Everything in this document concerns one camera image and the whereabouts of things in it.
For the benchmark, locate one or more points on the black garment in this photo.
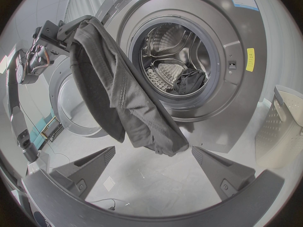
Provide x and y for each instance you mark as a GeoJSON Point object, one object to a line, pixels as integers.
{"type": "Point", "coordinates": [189, 80]}

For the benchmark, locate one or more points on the washing machine door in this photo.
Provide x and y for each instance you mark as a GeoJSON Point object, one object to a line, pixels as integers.
{"type": "Point", "coordinates": [55, 79]}

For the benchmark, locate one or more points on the cream laundry basket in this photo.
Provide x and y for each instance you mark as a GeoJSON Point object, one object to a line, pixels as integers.
{"type": "Point", "coordinates": [279, 136]}

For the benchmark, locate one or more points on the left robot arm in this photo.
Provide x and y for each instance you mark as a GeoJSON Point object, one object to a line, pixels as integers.
{"type": "Point", "coordinates": [20, 126]}

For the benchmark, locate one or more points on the white curtain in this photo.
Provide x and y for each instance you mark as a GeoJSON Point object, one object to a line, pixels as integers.
{"type": "Point", "coordinates": [78, 3]}

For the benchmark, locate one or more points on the dark grey garment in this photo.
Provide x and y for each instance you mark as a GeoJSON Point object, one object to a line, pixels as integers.
{"type": "Point", "coordinates": [127, 98]}

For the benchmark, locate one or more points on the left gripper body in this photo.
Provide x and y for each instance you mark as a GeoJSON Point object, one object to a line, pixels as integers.
{"type": "Point", "coordinates": [51, 47]}

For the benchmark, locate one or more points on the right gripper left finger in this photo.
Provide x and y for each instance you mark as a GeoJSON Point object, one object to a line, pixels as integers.
{"type": "Point", "coordinates": [90, 167]}

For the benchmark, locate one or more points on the grey washing machine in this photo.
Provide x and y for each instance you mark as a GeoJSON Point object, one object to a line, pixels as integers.
{"type": "Point", "coordinates": [236, 20]}

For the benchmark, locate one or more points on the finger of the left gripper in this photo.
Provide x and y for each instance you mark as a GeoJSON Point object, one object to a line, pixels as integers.
{"type": "Point", "coordinates": [66, 38]}
{"type": "Point", "coordinates": [51, 29]}

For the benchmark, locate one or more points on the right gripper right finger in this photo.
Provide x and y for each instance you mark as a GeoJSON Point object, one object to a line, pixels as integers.
{"type": "Point", "coordinates": [217, 169]}

